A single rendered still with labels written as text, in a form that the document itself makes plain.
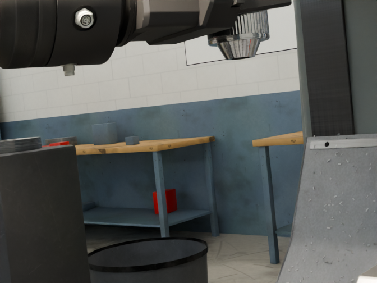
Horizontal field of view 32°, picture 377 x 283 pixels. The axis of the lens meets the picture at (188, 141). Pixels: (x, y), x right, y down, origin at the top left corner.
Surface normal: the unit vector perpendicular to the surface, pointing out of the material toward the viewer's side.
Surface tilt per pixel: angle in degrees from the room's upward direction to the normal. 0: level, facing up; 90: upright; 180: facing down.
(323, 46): 90
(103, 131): 90
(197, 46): 90
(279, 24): 90
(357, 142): 63
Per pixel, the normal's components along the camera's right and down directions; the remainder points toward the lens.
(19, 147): 0.72, -0.04
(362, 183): -0.62, -0.33
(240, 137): -0.63, 0.11
